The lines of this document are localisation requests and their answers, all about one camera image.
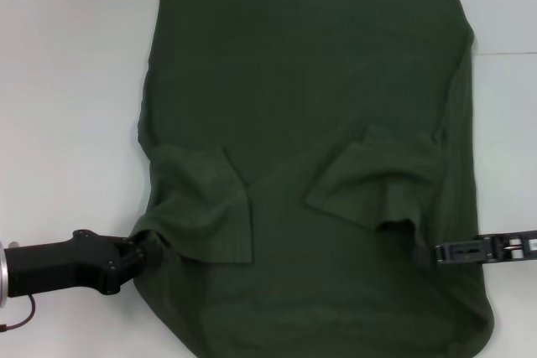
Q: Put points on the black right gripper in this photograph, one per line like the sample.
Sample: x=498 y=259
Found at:
x=514 y=247

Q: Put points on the dark green shirt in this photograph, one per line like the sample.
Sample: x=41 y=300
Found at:
x=293 y=81

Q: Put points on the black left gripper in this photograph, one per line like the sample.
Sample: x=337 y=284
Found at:
x=63 y=263

